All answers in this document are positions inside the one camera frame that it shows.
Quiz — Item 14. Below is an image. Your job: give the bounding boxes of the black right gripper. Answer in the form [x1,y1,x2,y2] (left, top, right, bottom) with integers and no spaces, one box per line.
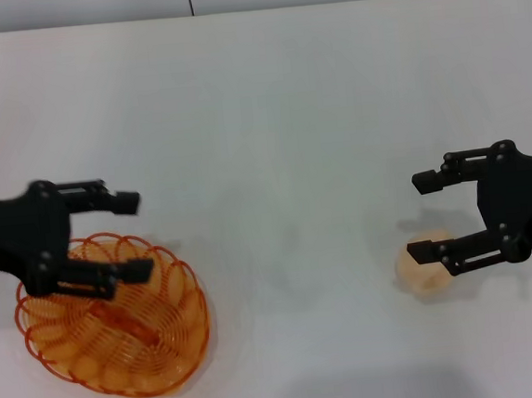
[396,137,532,282]

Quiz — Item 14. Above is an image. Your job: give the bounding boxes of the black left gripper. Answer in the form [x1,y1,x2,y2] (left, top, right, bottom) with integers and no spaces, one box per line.
[0,171,158,312]

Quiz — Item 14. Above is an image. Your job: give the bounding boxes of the pale round bread bun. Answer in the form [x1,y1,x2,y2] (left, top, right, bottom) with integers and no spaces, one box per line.
[392,226,457,296]

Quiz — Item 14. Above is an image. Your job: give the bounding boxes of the orange plastic woven basket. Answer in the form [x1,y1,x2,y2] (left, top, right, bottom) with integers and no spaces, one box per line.
[7,223,217,398]

